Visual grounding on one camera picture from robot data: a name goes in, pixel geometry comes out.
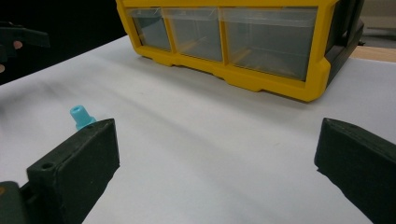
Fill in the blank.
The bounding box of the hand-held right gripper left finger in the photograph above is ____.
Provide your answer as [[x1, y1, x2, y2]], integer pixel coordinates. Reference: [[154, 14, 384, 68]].
[[26, 118, 121, 224]]

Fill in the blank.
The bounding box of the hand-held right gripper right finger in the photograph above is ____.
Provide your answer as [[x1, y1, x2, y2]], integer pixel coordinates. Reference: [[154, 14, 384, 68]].
[[314, 117, 396, 224]]

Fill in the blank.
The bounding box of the small blue plastic nozzle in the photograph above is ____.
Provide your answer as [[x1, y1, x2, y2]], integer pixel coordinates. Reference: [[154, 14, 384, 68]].
[[69, 105, 97, 132]]

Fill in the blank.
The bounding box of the yellow and black drawer cabinet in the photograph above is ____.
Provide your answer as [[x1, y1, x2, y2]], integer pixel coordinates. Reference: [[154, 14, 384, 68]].
[[115, 0, 365, 103]]

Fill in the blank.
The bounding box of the small clear plastic drawer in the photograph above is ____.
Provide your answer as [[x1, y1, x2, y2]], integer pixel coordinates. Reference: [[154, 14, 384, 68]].
[[125, 7, 173, 52]]

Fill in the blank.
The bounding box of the large clear plastic drawer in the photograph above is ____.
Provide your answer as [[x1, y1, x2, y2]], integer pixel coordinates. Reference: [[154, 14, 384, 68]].
[[219, 7, 318, 82]]

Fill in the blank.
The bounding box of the medium clear plastic drawer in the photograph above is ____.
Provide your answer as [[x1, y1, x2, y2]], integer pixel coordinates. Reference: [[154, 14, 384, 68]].
[[162, 7, 224, 63]]

